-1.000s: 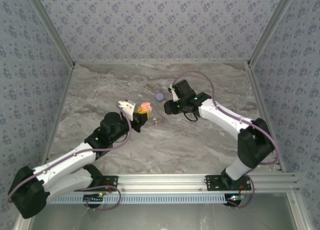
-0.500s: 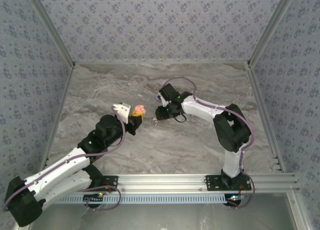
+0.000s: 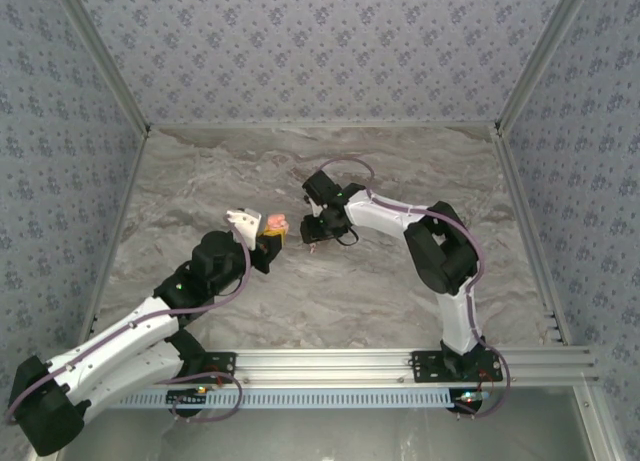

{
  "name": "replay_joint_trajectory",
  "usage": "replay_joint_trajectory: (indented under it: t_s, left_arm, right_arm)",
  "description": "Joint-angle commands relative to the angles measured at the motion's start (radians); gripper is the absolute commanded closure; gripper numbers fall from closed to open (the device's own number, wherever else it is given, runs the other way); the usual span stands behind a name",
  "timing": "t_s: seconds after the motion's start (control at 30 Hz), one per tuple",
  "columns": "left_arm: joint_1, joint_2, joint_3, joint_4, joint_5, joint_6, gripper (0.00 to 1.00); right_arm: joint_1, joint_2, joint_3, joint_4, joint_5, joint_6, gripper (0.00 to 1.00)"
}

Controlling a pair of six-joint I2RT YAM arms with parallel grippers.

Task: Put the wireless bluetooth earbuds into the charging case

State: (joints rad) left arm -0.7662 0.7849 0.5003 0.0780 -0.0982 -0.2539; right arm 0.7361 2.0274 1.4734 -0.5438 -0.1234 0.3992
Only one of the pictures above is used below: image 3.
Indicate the pink earbud charging case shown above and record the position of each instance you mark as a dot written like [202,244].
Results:
[278,222]

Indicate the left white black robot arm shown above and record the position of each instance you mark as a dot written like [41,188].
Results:
[130,341]

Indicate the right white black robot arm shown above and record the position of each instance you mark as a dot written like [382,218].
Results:
[385,216]

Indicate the thin aluminium table edge strip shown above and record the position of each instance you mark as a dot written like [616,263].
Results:
[225,126]

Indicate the small black controller board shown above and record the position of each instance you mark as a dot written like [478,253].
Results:
[467,398]
[187,397]

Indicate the grey metal shelf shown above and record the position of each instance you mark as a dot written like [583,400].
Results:
[325,436]

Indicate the aluminium table side rail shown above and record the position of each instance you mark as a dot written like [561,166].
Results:
[530,231]
[129,181]

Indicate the wide aluminium base rail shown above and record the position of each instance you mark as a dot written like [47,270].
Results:
[325,366]

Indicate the aluminium corner post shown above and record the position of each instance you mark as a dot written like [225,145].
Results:
[103,56]
[541,56]

